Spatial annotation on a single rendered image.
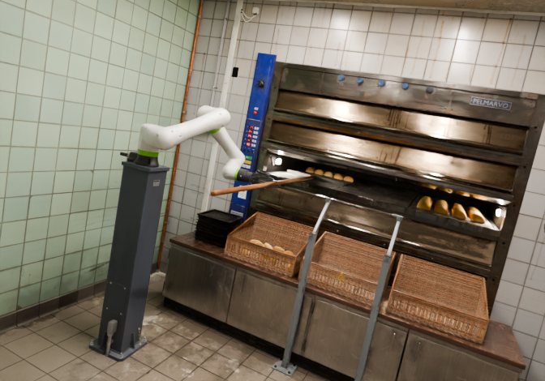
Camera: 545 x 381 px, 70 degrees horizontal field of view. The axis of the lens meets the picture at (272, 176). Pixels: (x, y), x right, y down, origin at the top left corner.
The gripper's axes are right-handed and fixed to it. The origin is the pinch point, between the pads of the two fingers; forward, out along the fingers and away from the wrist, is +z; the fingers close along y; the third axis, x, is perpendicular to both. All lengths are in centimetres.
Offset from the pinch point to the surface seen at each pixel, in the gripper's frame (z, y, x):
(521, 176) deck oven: 150, -38, -51
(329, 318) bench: 58, 77, 2
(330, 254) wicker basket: 40, 50, -46
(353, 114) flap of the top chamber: 32, -59, -53
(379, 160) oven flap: 60, -29, -51
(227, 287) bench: -19, 83, 0
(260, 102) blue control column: -45, -55, -52
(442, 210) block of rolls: 110, -2, -66
